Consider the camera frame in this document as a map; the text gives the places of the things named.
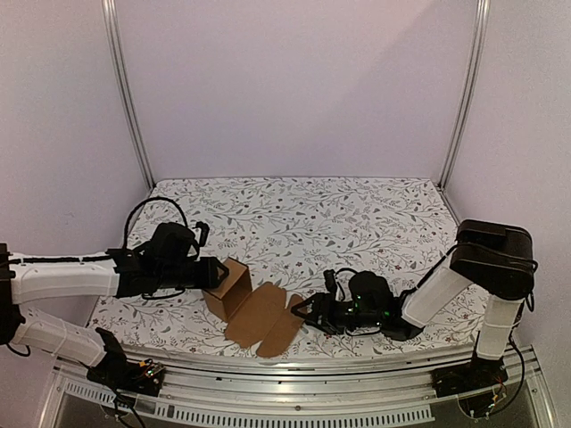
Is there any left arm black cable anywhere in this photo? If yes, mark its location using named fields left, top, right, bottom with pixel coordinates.
left=17, top=196, right=193, bottom=264

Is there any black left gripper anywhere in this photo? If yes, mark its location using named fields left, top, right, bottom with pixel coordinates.
left=157, top=258, right=228, bottom=291

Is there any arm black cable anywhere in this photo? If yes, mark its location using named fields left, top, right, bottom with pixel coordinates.
left=17, top=196, right=193, bottom=264
left=332, top=266, right=539, bottom=313

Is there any right aluminium frame post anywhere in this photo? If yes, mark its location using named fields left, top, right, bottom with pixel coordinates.
left=437, top=0, right=491, bottom=193

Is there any aluminium frame post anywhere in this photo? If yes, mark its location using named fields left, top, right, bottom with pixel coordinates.
left=437, top=0, right=491, bottom=193
left=101, top=0, right=155, bottom=190

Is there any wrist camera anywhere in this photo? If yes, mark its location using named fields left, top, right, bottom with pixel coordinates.
left=323, top=269, right=339, bottom=298
left=189, top=221, right=210, bottom=259

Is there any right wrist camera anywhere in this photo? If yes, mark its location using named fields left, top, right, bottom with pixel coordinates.
left=323, top=269, right=339, bottom=298

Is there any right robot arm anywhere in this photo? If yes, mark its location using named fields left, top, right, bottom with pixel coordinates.
left=291, top=219, right=538, bottom=389

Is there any left aluminium frame post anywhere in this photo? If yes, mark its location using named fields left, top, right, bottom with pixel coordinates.
left=101, top=0, right=155, bottom=190

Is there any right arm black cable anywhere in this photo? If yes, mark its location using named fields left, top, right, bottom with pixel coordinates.
left=332, top=266, right=539, bottom=313

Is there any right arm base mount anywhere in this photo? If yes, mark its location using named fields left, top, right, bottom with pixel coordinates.
left=430, top=350, right=508, bottom=398

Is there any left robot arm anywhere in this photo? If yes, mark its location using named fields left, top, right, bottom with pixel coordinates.
left=1, top=222, right=229, bottom=387

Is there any brown cardboard box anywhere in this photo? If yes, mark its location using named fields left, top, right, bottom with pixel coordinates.
left=203, top=258, right=303, bottom=358

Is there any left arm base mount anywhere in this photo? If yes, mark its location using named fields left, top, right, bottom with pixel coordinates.
left=87, top=327, right=166, bottom=397

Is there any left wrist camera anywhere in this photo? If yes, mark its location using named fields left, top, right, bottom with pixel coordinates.
left=189, top=221, right=210, bottom=259

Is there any aluminium front rail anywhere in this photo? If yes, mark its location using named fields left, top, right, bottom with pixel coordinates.
left=39, top=346, right=558, bottom=427

